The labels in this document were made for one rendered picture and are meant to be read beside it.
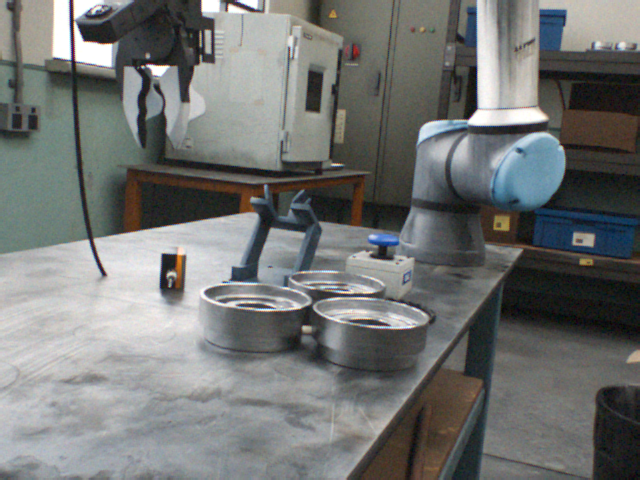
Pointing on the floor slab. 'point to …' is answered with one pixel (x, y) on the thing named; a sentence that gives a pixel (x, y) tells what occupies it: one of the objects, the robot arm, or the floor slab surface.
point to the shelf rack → (550, 65)
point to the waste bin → (617, 433)
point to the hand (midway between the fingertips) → (154, 137)
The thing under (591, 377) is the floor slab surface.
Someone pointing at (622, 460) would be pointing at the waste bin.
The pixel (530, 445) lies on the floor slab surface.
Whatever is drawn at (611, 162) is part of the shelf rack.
